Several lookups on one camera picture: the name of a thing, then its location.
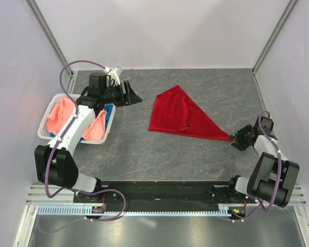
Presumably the slotted cable duct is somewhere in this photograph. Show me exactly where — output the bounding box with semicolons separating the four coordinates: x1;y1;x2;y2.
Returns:
37;204;233;217

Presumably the pink cloth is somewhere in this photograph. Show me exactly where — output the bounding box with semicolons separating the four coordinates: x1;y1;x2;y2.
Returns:
46;96;107;142

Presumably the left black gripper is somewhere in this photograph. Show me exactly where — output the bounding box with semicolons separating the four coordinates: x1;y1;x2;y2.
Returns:
101;80;142;108

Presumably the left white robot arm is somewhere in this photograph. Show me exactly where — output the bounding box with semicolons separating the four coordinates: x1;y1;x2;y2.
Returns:
35;72;142;202

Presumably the white plastic basket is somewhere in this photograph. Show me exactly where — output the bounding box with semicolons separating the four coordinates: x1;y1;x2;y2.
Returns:
38;93;116;145

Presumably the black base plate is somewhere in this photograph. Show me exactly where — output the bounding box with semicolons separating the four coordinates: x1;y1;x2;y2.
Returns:
72;180;250;212

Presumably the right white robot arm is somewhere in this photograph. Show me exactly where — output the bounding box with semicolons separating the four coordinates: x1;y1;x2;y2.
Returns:
225;116;300;207

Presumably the blue cloth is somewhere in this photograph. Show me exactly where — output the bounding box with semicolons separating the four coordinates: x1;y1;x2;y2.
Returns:
49;103;114;138

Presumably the copper spoon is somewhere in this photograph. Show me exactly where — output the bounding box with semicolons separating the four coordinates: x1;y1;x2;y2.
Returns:
183;124;191;133

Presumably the red cloth napkin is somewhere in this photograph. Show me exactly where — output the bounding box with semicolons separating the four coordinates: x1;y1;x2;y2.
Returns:
148;85;231;141

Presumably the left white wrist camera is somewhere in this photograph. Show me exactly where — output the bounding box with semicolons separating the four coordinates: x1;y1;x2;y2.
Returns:
103;67;123;86

